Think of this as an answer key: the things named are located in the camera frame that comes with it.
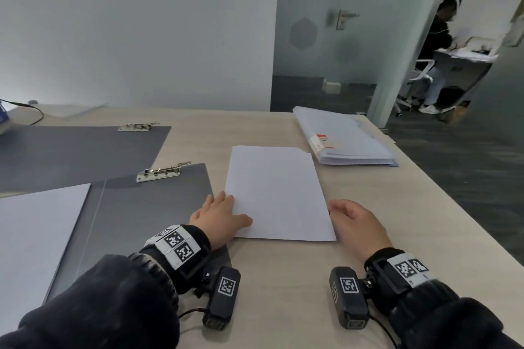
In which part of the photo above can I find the person's right forearm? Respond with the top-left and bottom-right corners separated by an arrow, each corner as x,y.
364,248 -> 524,349

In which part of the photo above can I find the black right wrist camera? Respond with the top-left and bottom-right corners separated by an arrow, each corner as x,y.
329,266 -> 371,330

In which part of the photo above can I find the left wrist marker band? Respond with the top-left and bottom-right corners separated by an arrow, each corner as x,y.
143,225 -> 212,281

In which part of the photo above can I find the person's left forearm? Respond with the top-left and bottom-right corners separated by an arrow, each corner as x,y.
0,224 -> 212,349

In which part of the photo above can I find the grey hexagon door sticker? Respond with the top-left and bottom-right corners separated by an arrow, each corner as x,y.
289,16 -> 318,51

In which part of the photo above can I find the black right camera cable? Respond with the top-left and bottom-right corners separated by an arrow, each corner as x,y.
368,311 -> 401,349

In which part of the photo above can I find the white desk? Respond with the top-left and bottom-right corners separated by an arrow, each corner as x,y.
433,35 -> 501,113

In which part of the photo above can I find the right wrist marker band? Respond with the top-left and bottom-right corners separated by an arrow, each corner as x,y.
364,248 -> 435,297

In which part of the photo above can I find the frosted glass door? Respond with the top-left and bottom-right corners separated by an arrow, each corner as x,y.
270,0 -> 440,114

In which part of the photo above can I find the large white paper sheet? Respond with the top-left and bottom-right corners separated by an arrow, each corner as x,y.
0,183 -> 92,335

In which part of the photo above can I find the person's right hand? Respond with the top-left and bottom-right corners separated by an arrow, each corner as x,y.
327,199 -> 394,264

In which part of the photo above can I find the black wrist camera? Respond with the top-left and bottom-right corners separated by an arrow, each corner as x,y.
329,266 -> 371,330
202,266 -> 242,331

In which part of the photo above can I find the white office chair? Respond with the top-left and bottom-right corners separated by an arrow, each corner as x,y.
394,59 -> 435,117

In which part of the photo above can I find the metal door handle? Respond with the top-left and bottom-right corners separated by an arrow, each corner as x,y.
327,8 -> 361,31

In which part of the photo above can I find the brown cardboard box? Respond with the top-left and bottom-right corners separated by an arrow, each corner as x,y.
439,100 -> 471,125

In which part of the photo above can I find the person's left hand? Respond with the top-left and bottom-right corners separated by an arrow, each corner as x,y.
189,191 -> 254,251

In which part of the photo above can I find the clear folder with papers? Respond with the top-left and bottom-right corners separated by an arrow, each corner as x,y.
292,106 -> 399,168

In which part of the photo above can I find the blue and white device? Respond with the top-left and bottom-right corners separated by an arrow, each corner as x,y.
0,99 -> 15,135

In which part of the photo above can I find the black left camera cable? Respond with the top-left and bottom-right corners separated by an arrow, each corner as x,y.
178,307 -> 206,321

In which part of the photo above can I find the black camera cable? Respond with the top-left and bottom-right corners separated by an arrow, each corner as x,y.
178,307 -> 206,321
368,311 -> 401,349

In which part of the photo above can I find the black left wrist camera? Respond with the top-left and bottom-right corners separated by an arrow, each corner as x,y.
202,266 -> 242,331

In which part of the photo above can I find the thin black cable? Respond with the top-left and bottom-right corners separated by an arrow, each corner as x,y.
0,98 -> 45,127

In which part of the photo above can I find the grey clipboard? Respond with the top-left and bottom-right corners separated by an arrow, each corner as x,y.
0,125 -> 172,195
43,163 -> 232,305

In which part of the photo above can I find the wrist marker band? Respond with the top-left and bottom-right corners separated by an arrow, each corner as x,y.
143,225 -> 212,281
364,248 -> 435,297

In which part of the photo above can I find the metal clipboard clip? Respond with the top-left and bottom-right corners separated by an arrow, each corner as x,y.
136,161 -> 192,184
117,122 -> 160,133

